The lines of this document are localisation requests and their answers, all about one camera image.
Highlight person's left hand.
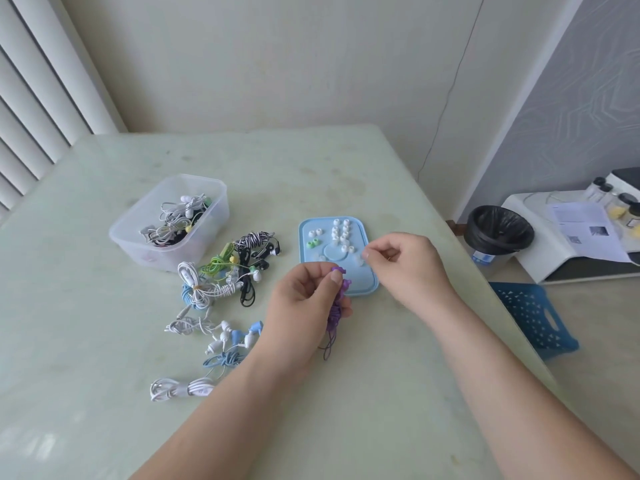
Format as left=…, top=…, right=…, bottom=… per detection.
left=251, top=262, right=354, bottom=381

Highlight person's right hand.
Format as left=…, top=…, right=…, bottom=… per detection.
left=362, top=232, right=460, bottom=321

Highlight purple earphones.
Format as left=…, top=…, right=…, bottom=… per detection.
left=318, top=265, right=353, bottom=361

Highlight person's left forearm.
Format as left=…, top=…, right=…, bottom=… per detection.
left=131, top=345, right=321, bottom=480

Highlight person's right forearm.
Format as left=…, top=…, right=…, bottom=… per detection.
left=425, top=290, right=640, bottom=480

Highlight light blue plastic lid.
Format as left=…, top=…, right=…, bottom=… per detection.
left=298, top=216, right=379, bottom=297

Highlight group of white ear tips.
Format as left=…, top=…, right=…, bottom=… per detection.
left=308, top=218, right=362, bottom=255

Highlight black white striped earphones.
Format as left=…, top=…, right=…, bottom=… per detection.
left=234, top=231, right=282, bottom=258

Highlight blue white earphones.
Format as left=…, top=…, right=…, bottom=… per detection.
left=204, top=320, right=264, bottom=356

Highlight green earphones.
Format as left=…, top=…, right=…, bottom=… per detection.
left=199, top=242, right=251, bottom=281

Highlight bin with black bag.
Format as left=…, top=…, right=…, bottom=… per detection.
left=463, top=205, right=536, bottom=268

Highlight blue bundled earphones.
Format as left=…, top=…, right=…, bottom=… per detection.
left=202, top=350, right=247, bottom=381

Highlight white coiled earphones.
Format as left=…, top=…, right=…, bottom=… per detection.
left=177, top=261, right=245, bottom=300

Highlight light blue coiled earphones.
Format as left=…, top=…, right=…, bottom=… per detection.
left=180, top=284, right=215, bottom=311

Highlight grey white earphones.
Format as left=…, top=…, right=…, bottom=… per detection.
left=164, top=307, right=217, bottom=336

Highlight pile of tangled earphones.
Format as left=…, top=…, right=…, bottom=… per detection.
left=140, top=194, right=214, bottom=247

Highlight white appliance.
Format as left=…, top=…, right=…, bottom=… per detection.
left=501, top=167, right=640, bottom=285

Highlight blue plastic basket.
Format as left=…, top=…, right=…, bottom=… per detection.
left=488, top=282, right=581, bottom=361

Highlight clear plastic container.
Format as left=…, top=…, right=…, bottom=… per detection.
left=108, top=174, right=230, bottom=272

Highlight white bundled earphones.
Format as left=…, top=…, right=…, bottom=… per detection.
left=149, top=377, right=217, bottom=402

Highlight printed paper sheet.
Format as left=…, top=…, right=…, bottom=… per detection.
left=546, top=201, right=632, bottom=263

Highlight white window blinds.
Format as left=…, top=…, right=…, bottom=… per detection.
left=0, top=0, right=120, bottom=226

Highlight thin black wall cable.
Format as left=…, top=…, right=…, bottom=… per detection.
left=417, top=0, right=488, bottom=181

